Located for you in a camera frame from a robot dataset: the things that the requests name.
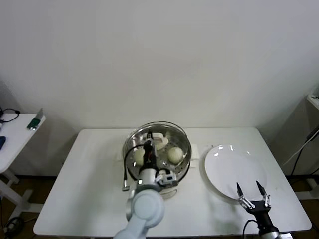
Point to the white shelf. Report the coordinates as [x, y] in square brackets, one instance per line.
[313, 100]

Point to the white round plate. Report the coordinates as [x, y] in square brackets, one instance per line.
[224, 169]

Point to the white furniture foot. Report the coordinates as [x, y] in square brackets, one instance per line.
[312, 185]

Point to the white side table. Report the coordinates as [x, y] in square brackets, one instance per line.
[20, 129]

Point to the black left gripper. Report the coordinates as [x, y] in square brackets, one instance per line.
[149, 160]

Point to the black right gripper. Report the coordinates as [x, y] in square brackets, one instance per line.
[263, 214]

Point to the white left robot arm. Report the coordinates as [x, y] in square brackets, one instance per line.
[145, 204]

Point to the white steamed baozi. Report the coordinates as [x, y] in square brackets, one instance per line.
[138, 158]
[175, 155]

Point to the dark blue object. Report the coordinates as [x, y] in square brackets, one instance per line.
[2, 143]

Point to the stainless steel steamer basket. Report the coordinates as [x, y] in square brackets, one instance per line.
[183, 171]

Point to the white electric cooker base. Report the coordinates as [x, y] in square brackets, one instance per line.
[170, 193]

